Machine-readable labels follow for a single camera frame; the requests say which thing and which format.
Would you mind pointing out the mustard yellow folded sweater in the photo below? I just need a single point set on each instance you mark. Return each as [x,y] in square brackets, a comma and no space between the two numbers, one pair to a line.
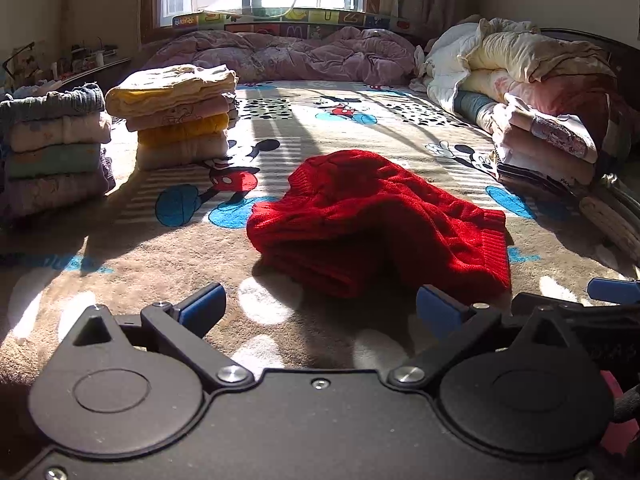
[185,132]

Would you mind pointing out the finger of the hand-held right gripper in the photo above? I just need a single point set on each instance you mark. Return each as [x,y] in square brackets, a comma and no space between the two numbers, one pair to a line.
[550,305]
[612,291]

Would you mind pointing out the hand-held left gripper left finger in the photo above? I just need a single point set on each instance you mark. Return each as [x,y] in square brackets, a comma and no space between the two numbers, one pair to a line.
[202,306]

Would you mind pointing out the white quilt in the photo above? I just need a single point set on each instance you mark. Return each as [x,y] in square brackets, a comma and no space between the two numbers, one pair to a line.
[445,70]

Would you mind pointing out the dark bag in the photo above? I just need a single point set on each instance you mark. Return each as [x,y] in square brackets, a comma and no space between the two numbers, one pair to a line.
[622,190]

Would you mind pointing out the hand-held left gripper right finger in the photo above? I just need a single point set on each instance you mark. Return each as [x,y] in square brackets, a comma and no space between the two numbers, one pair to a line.
[440,310]

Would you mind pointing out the cartoon mouse printed blanket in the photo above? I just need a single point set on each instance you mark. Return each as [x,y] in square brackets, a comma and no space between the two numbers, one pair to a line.
[150,240]

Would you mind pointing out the stack of dark folded clothes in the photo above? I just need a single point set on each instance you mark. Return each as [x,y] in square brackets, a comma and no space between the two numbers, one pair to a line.
[50,192]

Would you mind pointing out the green folded garment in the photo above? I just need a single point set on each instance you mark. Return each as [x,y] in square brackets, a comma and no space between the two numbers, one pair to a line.
[50,160]

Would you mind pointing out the purple quilt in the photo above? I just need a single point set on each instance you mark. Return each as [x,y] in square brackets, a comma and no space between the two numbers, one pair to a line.
[300,55]

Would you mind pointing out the dark striped folded garment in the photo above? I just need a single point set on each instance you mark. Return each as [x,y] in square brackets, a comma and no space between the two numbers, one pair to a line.
[530,180]

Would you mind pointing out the colourful alphabet play mat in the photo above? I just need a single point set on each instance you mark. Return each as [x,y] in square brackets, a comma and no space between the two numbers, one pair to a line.
[320,16]

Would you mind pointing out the pink printed folded garment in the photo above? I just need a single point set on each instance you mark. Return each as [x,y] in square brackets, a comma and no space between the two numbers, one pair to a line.
[185,112]

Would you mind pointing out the pink cloth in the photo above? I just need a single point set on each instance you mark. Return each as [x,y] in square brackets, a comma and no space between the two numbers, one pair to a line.
[612,410]

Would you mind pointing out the white garment with printed sleeve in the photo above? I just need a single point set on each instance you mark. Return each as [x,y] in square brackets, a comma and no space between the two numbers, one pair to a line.
[555,132]

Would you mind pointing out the grey-blue folded garment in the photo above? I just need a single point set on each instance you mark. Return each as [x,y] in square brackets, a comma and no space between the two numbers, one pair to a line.
[50,105]

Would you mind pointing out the small grey-beige folded garments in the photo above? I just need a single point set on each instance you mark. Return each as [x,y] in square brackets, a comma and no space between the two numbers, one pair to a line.
[233,110]

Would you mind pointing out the beige knit cloth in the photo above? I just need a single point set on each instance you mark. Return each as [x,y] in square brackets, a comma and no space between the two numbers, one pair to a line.
[610,220]

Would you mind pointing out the stack of pink folded clothes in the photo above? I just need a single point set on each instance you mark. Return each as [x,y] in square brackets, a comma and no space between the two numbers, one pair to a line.
[540,157]

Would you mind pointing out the pale yellow folded garment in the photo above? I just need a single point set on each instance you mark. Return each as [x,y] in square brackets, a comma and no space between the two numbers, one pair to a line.
[170,90]

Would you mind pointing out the red knit sweater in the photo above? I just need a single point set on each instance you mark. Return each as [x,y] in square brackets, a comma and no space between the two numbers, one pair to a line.
[360,210]

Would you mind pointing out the cluttered shelf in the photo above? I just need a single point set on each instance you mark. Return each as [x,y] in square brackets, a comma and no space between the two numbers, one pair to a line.
[75,67]

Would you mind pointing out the pale pink folded garment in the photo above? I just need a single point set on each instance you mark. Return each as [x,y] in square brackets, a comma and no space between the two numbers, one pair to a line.
[55,132]

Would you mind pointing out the blue-grey patchwork blanket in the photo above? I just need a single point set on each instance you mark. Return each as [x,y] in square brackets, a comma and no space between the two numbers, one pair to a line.
[472,105]

